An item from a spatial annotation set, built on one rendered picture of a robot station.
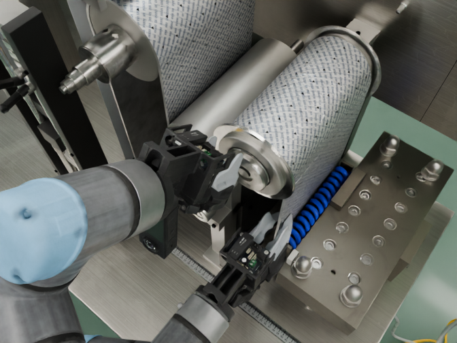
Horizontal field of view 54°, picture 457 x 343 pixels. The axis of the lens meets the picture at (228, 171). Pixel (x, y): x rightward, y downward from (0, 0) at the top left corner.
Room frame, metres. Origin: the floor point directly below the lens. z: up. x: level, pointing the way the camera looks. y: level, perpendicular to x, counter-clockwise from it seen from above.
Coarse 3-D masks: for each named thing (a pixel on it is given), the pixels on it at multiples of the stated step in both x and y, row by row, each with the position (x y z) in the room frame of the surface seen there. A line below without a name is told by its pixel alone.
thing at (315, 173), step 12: (360, 108) 0.50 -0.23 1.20; (348, 120) 0.46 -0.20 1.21; (348, 132) 0.48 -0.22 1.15; (336, 144) 0.44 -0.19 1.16; (324, 156) 0.41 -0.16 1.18; (336, 156) 0.46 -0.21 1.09; (312, 168) 0.37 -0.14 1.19; (324, 168) 0.43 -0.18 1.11; (300, 180) 0.34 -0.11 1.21; (312, 180) 0.39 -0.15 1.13; (300, 192) 0.35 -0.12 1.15; (312, 192) 0.41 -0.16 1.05; (288, 204) 0.33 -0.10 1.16; (300, 204) 0.37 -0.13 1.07; (276, 228) 0.32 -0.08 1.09
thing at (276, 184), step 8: (368, 64) 0.51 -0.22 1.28; (224, 136) 0.37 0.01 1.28; (232, 136) 0.36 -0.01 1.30; (240, 136) 0.36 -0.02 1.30; (224, 144) 0.37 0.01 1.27; (232, 144) 0.36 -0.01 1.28; (240, 144) 0.35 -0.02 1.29; (248, 144) 0.34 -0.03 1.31; (256, 144) 0.34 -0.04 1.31; (224, 152) 0.37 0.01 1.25; (256, 152) 0.33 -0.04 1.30; (264, 152) 0.33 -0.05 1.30; (264, 160) 0.33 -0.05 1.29; (272, 160) 0.32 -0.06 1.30; (272, 168) 0.32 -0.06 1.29; (272, 176) 0.32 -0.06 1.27; (280, 176) 0.31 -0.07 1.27; (272, 184) 0.31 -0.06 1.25; (280, 184) 0.31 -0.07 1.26; (264, 192) 0.32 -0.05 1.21; (272, 192) 0.31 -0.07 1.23
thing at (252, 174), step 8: (240, 152) 0.34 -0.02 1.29; (248, 152) 0.34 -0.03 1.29; (224, 160) 0.35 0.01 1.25; (232, 160) 0.34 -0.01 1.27; (248, 160) 0.33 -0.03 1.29; (256, 160) 0.33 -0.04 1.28; (240, 168) 0.33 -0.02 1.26; (248, 168) 0.33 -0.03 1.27; (256, 168) 0.32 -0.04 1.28; (264, 168) 0.32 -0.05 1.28; (240, 176) 0.33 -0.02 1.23; (248, 176) 0.32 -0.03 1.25; (256, 176) 0.32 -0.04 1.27; (264, 176) 0.31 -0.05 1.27; (248, 184) 0.32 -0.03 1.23; (256, 184) 0.32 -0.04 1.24; (264, 184) 0.31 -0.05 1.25
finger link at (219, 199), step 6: (228, 186) 0.28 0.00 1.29; (216, 192) 0.26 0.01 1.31; (222, 192) 0.27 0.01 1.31; (228, 192) 0.28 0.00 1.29; (210, 198) 0.25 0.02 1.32; (216, 198) 0.25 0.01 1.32; (222, 198) 0.26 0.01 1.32; (204, 204) 0.24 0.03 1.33; (210, 204) 0.24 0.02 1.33; (216, 204) 0.25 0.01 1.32; (222, 204) 0.25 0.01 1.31; (210, 210) 0.24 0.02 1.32
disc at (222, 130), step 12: (216, 132) 0.39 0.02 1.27; (228, 132) 0.37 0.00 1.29; (240, 132) 0.36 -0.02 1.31; (252, 132) 0.35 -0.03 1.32; (216, 144) 0.39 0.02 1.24; (264, 144) 0.34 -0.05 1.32; (276, 156) 0.32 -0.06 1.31; (288, 168) 0.31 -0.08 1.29; (288, 180) 0.31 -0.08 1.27; (288, 192) 0.30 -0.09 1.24
